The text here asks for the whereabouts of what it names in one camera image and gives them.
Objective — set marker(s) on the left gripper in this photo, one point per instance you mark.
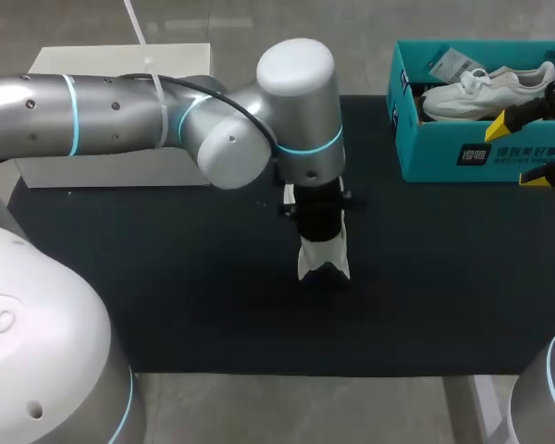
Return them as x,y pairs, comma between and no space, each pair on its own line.
319,213

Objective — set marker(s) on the white paper label tag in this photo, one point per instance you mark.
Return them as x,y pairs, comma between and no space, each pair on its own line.
451,62

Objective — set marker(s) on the white shoe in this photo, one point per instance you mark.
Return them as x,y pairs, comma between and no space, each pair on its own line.
472,99

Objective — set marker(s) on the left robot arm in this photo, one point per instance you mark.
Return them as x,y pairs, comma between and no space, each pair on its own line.
120,115

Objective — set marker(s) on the white shoebox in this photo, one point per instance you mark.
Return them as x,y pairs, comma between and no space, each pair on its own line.
120,168

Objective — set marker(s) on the teal box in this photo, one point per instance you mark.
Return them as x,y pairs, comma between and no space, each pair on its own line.
444,155

